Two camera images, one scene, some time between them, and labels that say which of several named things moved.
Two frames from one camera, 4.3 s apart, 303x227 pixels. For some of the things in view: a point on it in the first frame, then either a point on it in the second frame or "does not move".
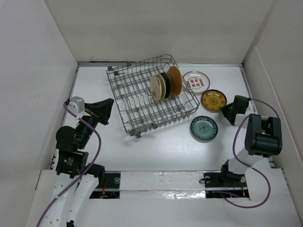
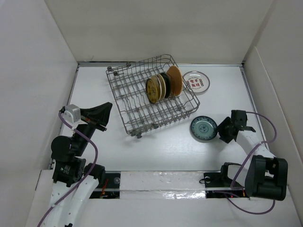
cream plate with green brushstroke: (155, 87) does not move
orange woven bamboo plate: (176, 80) does not move
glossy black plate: (168, 84) does not move
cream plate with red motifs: (163, 86) does not move
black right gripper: (224, 109) -> (220, 128)
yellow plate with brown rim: (213, 100) -> (151, 91)
